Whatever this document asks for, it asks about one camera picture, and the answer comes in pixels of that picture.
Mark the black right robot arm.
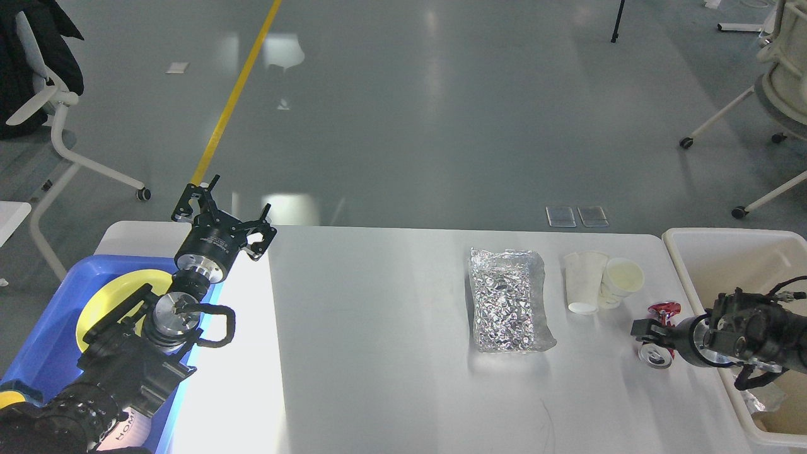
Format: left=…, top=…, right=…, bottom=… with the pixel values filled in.
left=629, top=276, right=806, bottom=390

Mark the floor socket plate left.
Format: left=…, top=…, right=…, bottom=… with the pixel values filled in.
left=545, top=205, right=577, bottom=229

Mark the white office chair right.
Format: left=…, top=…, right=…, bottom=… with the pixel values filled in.
left=680, top=0, right=807, bottom=150

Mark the yellow plate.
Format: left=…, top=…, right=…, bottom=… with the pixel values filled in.
left=75, top=269, right=172, bottom=352

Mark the white office chair left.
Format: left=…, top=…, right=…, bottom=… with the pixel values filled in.
left=6, top=11, right=152, bottom=281

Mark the white paper cup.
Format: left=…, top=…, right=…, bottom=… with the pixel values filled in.
left=562, top=250, right=610, bottom=315
left=598, top=257, right=645, bottom=308

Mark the white side table corner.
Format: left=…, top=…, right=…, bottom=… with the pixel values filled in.
left=0, top=201, right=32, bottom=247

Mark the silver foil bag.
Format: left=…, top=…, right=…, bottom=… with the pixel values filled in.
left=468, top=249, right=557, bottom=354

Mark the pink mug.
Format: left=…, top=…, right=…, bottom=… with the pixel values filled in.
left=96, top=407, right=152, bottom=451

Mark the beige plastic bin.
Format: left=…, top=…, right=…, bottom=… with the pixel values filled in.
left=663, top=229, right=806, bottom=453

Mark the white office chair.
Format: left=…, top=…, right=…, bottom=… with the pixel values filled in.
left=6, top=11, right=152, bottom=281
left=680, top=0, right=807, bottom=150

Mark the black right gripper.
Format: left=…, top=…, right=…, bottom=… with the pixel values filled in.
left=631, top=314, right=719, bottom=368

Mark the brown paper bag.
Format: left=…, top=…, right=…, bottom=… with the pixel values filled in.
left=752, top=373, right=806, bottom=436

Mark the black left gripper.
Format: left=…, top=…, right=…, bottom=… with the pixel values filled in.
left=170, top=175, right=276, bottom=282

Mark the black jacket on chair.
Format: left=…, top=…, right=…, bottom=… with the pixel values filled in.
left=0, top=0, right=84, bottom=141

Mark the clear plastic bag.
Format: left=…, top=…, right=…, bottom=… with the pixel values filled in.
left=739, top=384, right=787, bottom=414

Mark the black tripod leg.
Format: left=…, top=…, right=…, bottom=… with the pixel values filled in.
left=609, top=0, right=626, bottom=44

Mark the blue mug yellow inside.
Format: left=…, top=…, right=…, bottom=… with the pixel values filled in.
left=1, top=380, right=44, bottom=408

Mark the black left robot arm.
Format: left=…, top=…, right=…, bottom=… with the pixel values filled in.
left=1, top=176, right=277, bottom=453

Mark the crushed red can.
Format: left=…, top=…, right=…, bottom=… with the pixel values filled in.
left=638, top=301, right=682, bottom=369

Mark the floor socket plate right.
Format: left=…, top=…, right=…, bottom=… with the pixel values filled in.
left=577, top=205, right=609, bottom=229

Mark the white chair leg with caster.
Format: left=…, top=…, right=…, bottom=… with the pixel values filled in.
left=730, top=172, right=806, bottom=219

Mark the floor socket plate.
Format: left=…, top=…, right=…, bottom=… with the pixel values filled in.
left=577, top=205, right=609, bottom=229
left=545, top=205, right=577, bottom=229

